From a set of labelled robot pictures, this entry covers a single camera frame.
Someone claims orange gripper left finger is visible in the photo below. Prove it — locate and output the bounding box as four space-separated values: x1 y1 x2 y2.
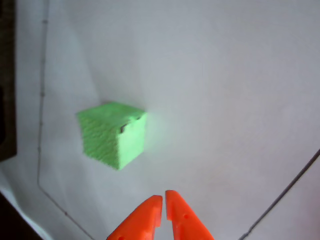
106 194 164 240

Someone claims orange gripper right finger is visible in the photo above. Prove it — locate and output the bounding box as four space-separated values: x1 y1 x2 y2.
164 189 215 240

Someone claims green textured foam block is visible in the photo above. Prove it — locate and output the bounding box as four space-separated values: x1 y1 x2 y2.
75 101 148 172

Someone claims white paper sheet, drawn rectangle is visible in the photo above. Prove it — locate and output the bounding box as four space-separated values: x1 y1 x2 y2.
0 0 320 240

